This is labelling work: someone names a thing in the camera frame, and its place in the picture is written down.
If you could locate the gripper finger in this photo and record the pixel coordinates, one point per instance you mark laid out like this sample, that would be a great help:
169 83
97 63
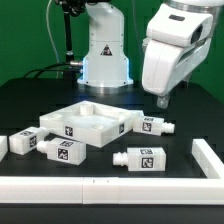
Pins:
163 101

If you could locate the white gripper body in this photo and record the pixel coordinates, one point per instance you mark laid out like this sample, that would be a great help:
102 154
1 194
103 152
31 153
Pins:
178 42

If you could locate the white square table top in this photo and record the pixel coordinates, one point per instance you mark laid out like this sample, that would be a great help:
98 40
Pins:
91 123

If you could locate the white block left edge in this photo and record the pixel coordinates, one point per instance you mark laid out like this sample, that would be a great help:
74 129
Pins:
3 147

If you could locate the white U-shaped obstacle fence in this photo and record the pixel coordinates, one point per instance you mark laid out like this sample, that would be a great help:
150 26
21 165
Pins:
208 190

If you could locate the black camera pole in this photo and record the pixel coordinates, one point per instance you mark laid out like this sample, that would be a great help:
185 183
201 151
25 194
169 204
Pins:
68 40

